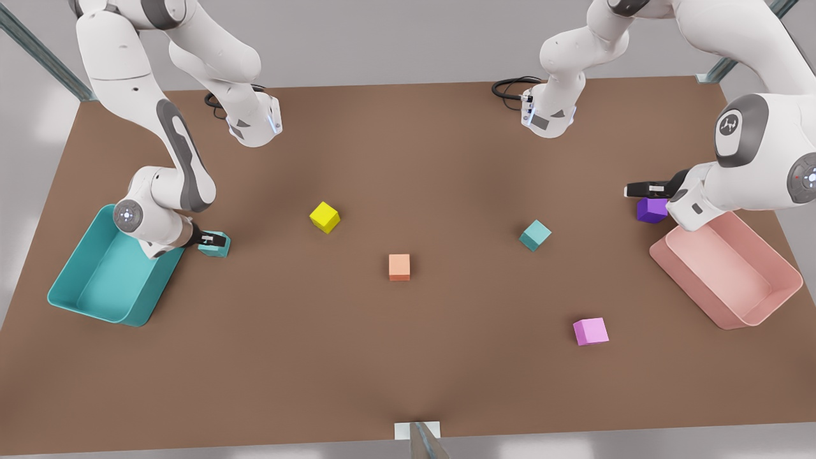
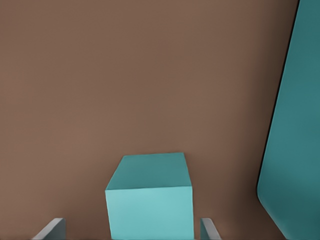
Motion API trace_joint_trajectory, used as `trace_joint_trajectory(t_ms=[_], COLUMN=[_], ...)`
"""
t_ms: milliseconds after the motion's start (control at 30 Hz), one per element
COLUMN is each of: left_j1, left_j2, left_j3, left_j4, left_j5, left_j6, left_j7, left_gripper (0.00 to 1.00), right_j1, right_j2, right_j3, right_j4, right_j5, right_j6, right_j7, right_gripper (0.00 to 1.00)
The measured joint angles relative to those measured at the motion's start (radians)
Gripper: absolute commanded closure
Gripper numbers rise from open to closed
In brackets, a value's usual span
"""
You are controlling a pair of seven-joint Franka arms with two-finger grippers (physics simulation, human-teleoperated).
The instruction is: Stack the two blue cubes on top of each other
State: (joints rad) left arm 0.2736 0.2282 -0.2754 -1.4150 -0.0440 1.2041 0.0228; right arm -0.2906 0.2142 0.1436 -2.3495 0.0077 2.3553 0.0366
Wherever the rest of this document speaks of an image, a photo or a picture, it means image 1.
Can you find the teal blue cube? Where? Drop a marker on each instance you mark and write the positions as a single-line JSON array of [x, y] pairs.
[[218, 250], [535, 235]]

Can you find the teal rectangular bin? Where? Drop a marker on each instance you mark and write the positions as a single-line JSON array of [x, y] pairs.
[[108, 271]]

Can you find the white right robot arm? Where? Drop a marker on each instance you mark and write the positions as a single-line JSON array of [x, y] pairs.
[[185, 172]]

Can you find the yellow cube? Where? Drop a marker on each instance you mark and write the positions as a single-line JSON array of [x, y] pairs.
[[324, 217]]

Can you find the pink rectangular bin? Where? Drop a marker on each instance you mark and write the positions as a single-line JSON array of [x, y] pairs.
[[730, 271]]

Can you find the purple cube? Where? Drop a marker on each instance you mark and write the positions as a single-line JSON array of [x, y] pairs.
[[650, 211]]

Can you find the orange cube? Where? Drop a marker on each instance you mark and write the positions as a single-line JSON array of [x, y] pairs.
[[399, 266]]

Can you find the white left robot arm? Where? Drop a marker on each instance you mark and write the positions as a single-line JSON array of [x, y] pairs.
[[758, 159]]

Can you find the silver frame post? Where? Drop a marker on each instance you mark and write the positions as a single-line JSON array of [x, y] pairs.
[[44, 54], [422, 440], [739, 48]]

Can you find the pink cube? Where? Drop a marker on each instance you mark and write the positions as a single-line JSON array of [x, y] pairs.
[[591, 331]]

